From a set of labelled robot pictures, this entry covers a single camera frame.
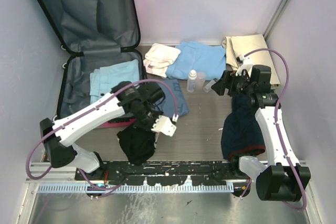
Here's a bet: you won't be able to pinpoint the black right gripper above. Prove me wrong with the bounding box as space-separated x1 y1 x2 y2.
211 70 255 97

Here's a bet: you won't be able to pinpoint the small clear vial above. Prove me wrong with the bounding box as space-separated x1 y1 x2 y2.
203 78 218 93

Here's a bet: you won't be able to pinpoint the black garment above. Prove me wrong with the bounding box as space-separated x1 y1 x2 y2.
117 125 156 166

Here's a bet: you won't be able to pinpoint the dark blue patterned cloth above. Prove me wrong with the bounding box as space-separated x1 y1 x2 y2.
154 79 189 118

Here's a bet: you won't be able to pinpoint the clear plastic cup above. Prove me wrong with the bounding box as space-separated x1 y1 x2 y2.
195 72 206 89

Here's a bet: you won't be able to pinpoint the beige cloth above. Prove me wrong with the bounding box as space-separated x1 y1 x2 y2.
221 34 281 90

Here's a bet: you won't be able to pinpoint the white plastic bottle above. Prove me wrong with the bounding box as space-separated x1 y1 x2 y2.
186 70 197 92

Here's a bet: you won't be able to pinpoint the light blue pants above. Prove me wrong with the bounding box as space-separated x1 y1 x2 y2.
90 59 140 104

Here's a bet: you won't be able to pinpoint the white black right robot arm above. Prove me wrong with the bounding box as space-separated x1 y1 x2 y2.
212 65 311 206

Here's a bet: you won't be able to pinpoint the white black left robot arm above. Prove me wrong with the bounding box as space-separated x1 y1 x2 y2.
40 79 176 180

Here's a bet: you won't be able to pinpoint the blue folded shirt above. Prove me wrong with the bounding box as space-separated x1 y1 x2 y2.
165 41 226 81

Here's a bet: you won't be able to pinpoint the navy garment with red trim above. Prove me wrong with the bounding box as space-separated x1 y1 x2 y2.
221 96 266 161

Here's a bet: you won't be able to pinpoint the pink white folded garment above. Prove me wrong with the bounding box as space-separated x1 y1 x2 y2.
143 43 181 78

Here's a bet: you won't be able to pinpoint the pink teal open suitcase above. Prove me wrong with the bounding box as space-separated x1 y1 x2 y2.
37 0 146 120

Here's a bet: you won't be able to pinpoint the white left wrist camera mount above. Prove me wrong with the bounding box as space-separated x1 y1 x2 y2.
151 115 177 137

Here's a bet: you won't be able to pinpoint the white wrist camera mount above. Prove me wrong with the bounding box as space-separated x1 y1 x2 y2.
235 55 254 76
151 115 177 137

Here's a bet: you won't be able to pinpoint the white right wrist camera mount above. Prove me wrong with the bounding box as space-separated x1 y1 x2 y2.
235 55 254 76

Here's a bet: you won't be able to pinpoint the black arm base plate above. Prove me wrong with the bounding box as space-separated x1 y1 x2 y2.
75 160 253 187

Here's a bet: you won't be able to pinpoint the white slotted cable duct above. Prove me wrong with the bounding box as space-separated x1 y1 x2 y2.
37 183 234 194

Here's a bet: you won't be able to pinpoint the aluminium frame rail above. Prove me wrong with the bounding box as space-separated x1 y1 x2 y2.
25 159 312 183

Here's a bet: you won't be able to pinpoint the aluminium corner post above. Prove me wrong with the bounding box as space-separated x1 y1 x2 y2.
263 0 290 41

